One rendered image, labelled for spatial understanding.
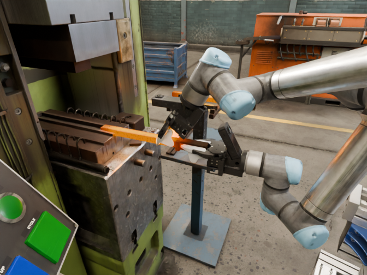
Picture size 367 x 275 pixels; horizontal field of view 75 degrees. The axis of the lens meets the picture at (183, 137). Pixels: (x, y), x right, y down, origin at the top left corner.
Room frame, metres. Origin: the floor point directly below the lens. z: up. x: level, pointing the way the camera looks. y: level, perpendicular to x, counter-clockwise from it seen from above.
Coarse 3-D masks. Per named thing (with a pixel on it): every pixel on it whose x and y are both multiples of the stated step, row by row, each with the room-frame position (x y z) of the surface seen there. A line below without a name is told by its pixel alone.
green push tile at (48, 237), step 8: (40, 216) 0.34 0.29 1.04; (48, 216) 0.35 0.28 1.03; (40, 224) 0.32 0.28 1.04; (48, 224) 0.34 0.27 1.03; (56, 224) 0.35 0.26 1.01; (32, 232) 0.30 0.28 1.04; (40, 232) 0.31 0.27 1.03; (48, 232) 0.32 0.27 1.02; (56, 232) 0.33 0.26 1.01; (64, 232) 0.34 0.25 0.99; (32, 240) 0.29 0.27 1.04; (40, 240) 0.30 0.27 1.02; (48, 240) 0.31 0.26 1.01; (56, 240) 0.32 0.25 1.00; (64, 240) 0.33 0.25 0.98; (32, 248) 0.28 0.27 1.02; (40, 248) 0.29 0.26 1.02; (48, 248) 0.30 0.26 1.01; (56, 248) 0.31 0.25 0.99; (48, 256) 0.29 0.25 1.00; (56, 256) 0.29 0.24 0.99
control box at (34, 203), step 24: (0, 168) 0.37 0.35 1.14; (0, 192) 0.33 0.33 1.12; (24, 192) 0.36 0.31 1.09; (0, 216) 0.29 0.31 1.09; (24, 216) 0.32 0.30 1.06; (0, 240) 0.26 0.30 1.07; (24, 240) 0.29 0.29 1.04; (72, 240) 0.35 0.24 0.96; (0, 264) 0.23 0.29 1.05; (48, 264) 0.28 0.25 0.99
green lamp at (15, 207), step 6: (6, 198) 0.33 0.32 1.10; (12, 198) 0.33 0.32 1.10; (0, 204) 0.31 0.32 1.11; (6, 204) 0.32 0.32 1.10; (12, 204) 0.32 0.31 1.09; (18, 204) 0.33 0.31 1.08; (0, 210) 0.30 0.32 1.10; (6, 210) 0.31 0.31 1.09; (12, 210) 0.31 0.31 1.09; (18, 210) 0.32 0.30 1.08; (6, 216) 0.30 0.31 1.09; (12, 216) 0.31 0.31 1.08; (18, 216) 0.31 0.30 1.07
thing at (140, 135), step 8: (104, 128) 0.79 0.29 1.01; (112, 128) 0.79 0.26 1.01; (120, 128) 0.79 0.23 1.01; (128, 136) 0.75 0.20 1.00; (136, 136) 0.74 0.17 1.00; (144, 136) 0.73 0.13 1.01; (152, 136) 0.72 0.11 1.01; (160, 144) 0.70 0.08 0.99; (176, 144) 0.67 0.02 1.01; (192, 144) 0.66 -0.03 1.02; (200, 144) 0.66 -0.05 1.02; (208, 144) 0.66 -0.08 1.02
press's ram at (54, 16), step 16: (0, 0) 0.68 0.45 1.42; (16, 0) 0.66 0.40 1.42; (32, 0) 0.64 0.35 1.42; (48, 0) 0.63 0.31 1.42; (64, 0) 0.68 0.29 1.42; (80, 0) 0.73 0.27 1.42; (96, 0) 0.79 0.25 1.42; (112, 0) 0.85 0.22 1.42; (16, 16) 0.67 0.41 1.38; (32, 16) 0.65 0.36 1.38; (48, 16) 0.63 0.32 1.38; (64, 16) 0.67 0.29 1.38; (80, 16) 0.72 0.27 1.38; (96, 16) 0.78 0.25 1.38; (112, 16) 0.85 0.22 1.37
